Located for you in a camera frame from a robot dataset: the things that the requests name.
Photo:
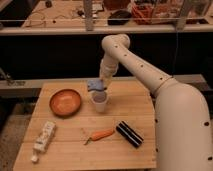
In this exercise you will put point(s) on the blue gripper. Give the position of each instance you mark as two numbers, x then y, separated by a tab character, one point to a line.
95	85

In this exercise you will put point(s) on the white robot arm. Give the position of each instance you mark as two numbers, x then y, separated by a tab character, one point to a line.
183	128

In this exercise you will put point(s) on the white ceramic cup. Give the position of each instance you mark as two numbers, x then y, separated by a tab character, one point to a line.
99	100

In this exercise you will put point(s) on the orange wooden bowl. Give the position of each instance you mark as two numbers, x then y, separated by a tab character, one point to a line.
65	102

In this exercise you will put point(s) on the orange toy carrot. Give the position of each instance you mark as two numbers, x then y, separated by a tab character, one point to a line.
99	135

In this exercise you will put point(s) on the black striped rectangular block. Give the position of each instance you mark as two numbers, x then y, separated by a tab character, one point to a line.
129	134

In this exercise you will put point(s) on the white tube bottle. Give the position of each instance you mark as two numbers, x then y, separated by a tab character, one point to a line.
43	140

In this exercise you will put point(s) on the black bowl on shelf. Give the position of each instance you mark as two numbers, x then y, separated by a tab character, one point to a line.
119	17

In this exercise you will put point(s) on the metal clamp at left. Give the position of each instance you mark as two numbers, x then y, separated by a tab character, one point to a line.
9	80

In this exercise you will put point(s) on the orange crate on shelf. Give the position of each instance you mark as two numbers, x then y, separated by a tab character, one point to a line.
151	14

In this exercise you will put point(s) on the grey metal post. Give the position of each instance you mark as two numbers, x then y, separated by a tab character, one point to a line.
182	18
88	14

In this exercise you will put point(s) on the grey metal post right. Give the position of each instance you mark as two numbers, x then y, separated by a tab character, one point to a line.
182	18

